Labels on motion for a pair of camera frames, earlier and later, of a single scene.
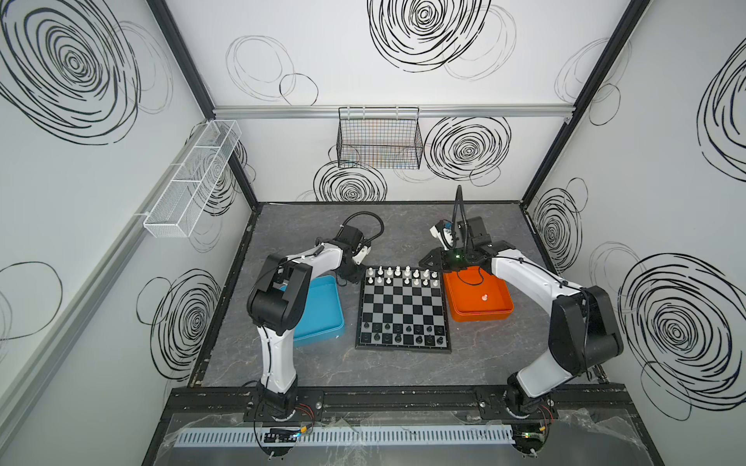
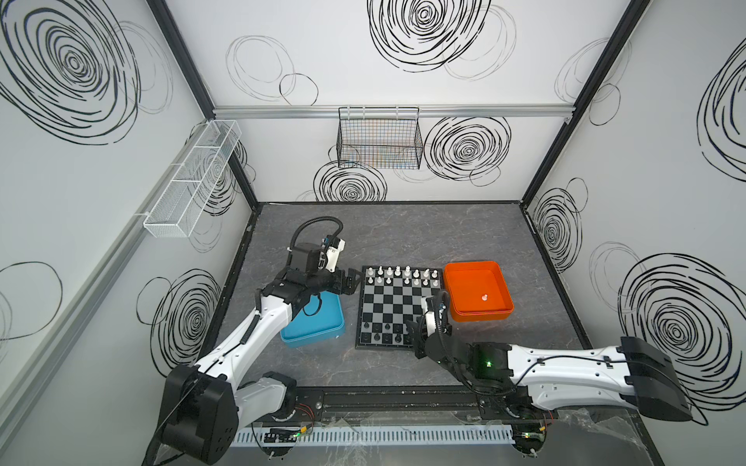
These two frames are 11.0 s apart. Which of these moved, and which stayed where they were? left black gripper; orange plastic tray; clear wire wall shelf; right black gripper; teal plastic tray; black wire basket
Moved: right black gripper; left black gripper
Stayed: orange plastic tray; clear wire wall shelf; teal plastic tray; black wire basket
